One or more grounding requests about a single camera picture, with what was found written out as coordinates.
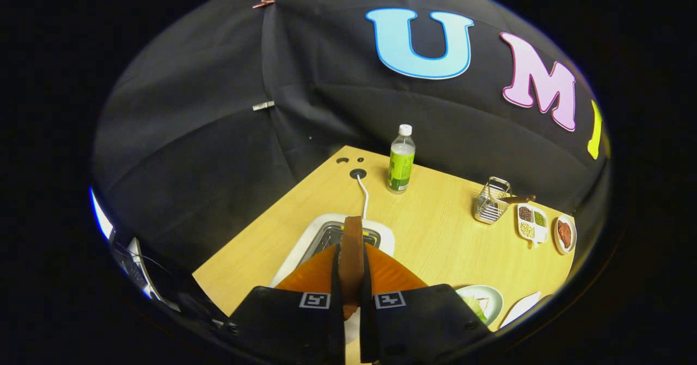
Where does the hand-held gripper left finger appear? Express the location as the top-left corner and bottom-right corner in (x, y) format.
(226, 243), (347, 365)

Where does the green lettuce leaf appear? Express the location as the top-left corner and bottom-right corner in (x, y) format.
(463, 295), (489, 325)

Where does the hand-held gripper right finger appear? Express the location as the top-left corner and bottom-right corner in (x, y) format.
(358, 242), (492, 364)

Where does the white divided dish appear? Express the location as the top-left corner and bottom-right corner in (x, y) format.
(516, 203), (549, 247)

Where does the square white plate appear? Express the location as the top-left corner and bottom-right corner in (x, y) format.
(500, 291), (543, 329)

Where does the black backdrop cloth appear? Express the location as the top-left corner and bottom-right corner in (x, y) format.
(91, 0), (612, 322)

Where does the pale green round plate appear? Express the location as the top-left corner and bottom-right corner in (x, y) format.
(456, 284), (504, 327)

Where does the white toaster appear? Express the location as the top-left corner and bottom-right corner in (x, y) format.
(271, 213), (395, 345)

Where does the metal wire mesh holder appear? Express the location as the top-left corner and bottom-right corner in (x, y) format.
(474, 177), (512, 224)

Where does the white toaster cable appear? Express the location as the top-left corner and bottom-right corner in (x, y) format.
(354, 173), (371, 221)

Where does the green label drink bottle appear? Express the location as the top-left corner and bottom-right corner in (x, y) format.
(387, 124), (417, 194)

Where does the brown crust bread slice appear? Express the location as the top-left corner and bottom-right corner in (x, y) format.
(338, 216), (365, 320)

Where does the round white plate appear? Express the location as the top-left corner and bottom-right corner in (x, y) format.
(553, 214), (577, 255)

